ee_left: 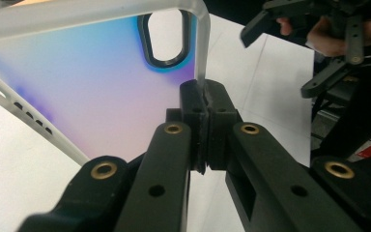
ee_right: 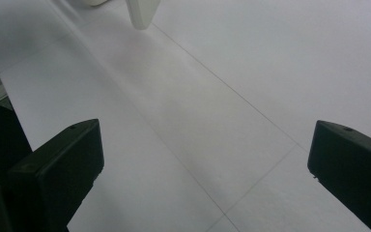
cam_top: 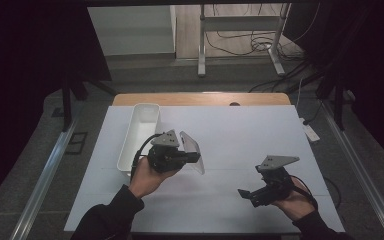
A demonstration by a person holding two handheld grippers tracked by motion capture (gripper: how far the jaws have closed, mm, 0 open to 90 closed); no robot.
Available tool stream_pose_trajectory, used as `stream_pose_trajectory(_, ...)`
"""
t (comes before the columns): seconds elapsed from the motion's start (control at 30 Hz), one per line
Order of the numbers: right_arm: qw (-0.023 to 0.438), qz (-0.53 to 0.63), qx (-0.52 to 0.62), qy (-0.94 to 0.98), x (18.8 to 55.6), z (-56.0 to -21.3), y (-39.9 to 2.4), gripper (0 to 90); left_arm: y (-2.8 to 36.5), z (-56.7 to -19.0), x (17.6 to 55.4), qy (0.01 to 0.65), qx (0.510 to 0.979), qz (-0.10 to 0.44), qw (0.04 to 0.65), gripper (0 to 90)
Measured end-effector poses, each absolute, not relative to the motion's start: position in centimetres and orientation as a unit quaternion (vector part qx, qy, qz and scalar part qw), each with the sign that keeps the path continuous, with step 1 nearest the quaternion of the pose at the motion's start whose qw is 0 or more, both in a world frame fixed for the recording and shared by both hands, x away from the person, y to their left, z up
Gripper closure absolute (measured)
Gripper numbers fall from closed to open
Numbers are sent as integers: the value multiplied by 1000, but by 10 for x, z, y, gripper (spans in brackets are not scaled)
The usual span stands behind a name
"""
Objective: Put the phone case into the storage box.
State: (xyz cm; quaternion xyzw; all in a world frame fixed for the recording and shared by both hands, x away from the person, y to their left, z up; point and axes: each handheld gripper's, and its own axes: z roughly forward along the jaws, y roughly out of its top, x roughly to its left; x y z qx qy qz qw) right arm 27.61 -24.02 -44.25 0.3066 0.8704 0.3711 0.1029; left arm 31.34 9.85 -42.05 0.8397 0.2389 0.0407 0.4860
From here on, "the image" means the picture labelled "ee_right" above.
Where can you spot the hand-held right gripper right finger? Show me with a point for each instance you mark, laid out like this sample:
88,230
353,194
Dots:
354,167

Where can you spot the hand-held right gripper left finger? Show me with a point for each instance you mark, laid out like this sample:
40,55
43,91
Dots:
54,170

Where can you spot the dark object beside table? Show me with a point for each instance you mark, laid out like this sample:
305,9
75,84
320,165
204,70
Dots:
0,141

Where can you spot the white plastic object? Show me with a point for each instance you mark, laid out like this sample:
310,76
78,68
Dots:
142,13

